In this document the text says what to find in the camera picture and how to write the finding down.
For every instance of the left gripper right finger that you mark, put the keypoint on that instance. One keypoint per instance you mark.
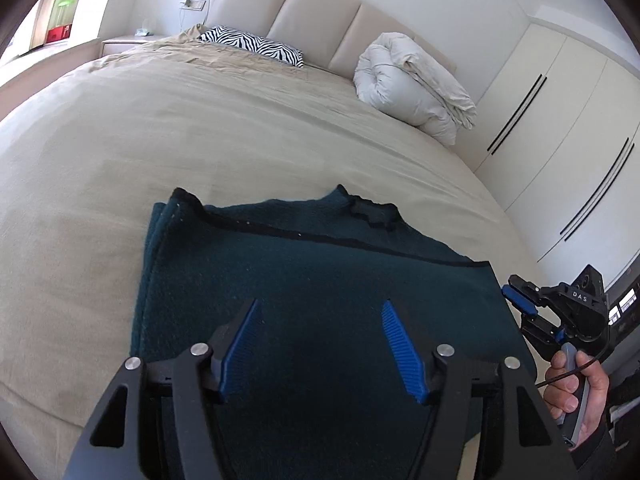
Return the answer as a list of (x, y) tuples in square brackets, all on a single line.
[(411, 353)]

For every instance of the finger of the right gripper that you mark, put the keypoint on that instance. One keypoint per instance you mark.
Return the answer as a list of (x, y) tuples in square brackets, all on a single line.
[(523, 287), (519, 301)]

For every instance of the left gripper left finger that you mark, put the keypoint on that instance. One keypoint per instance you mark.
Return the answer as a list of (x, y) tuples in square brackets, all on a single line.
[(233, 350)]

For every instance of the dark teal knit sweater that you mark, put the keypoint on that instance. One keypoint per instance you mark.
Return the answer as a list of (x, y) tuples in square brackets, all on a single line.
[(322, 397)]

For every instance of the person's right hand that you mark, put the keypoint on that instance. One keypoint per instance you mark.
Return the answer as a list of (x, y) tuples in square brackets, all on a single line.
[(561, 399)]

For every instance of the beige bed with sheet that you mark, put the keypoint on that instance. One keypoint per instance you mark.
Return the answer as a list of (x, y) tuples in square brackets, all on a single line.
[(84, 160)]

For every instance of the folded white duvet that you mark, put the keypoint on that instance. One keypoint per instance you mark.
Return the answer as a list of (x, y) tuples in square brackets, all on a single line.
[(400, 79)]

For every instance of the zebra print pillow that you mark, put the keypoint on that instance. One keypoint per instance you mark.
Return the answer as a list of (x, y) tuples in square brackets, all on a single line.
[(269, 48)]

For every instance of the white bedside table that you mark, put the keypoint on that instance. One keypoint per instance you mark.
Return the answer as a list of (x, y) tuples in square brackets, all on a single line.
[(123, 43)]

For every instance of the beige padded headboard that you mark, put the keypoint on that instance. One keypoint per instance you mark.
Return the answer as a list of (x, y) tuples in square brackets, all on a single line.
[(332, 34)]

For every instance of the red box on shelf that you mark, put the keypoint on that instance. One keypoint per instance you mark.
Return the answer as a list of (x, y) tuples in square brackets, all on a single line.
[(58, 33)]

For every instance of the white wardrobe with black handles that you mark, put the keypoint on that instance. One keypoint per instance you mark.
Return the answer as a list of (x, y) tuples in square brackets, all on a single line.
[(556, 142)]

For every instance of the wall power socket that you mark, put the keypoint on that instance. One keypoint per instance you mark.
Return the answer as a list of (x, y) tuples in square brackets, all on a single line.
[(192, 5)]

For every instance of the white wall shelf unit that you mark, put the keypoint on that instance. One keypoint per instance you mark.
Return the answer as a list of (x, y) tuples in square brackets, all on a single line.
[(49, 14)]

